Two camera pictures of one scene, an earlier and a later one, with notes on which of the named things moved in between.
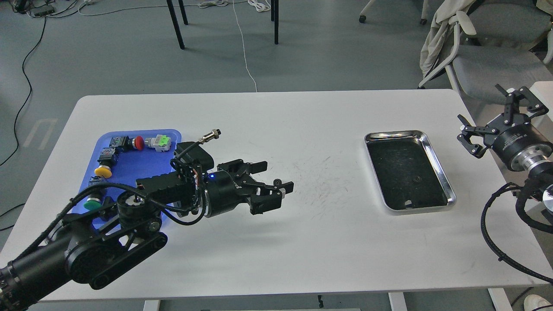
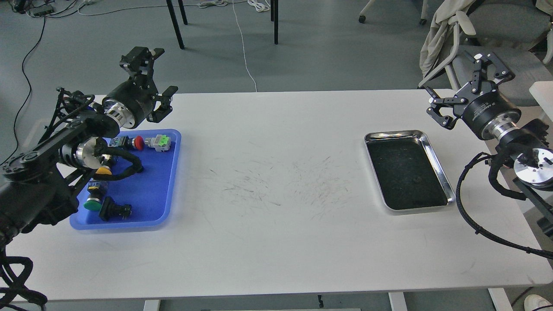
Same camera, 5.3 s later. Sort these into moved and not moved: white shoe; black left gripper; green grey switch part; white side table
Moved: black left gripper
Not moved: white shoe; white side table; green grey switch part
